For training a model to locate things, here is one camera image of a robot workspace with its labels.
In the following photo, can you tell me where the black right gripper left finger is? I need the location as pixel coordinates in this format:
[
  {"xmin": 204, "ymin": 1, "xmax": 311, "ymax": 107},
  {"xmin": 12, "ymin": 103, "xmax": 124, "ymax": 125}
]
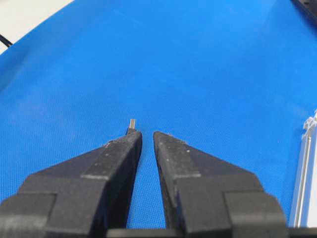
[{"xmin": 0, "ymin": 131, "xmax": 142, "ymax": 238}]

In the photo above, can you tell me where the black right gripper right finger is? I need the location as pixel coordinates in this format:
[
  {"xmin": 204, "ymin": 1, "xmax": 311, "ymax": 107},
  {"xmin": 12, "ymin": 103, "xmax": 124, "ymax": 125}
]
[{"xmin": 153, "ymin": 131, "xmax": 289, "ymax": 238}]

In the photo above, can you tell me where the black USB cable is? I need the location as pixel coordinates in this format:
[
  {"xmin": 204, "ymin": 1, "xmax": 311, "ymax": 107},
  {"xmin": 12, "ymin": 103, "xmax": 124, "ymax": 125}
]
[{"xmin": 125, "ymin": 119, "xmax": 136, "ymax": 135}]

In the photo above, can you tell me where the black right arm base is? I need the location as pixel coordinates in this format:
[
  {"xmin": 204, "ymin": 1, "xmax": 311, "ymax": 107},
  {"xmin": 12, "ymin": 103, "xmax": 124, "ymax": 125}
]
[{"xmin": 293, "ymin": 0, "xmax": 317, "ymax": 24}]

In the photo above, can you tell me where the blue cloth mat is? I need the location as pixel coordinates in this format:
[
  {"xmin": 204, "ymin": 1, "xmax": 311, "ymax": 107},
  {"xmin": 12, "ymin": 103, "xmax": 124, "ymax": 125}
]
[{"xmin": 0, "ymin": 0, "xmax": 317, "ymax": 228}]

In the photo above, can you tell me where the aluminium extrusion frame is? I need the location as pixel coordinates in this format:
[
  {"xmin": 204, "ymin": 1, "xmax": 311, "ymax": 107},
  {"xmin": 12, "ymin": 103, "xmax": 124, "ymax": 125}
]
[{"xmin": 289, "ymin": 115, "xmax": 317, "ymax": 228}]

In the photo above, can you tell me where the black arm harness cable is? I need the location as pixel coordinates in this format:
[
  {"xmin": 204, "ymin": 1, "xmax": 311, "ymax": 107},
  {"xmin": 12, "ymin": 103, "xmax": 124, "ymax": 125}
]
[{"xmin": 0, "ymin": 34, "xmax": 13, "ymax": 47}]

